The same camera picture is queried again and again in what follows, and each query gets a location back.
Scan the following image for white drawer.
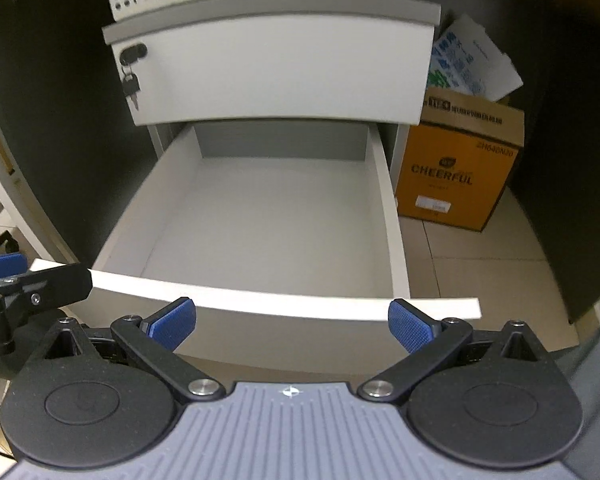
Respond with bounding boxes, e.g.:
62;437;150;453
29;120;482;366

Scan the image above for white drawer cabinet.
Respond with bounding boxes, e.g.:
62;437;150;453
102;0;441;126

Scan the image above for orange cardboard box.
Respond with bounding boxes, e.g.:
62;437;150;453
396;87;524;232

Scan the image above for black keys in lock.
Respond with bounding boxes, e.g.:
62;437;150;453
119;42;148;110

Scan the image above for white printed paper bag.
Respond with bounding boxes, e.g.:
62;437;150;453
427;14;524;102

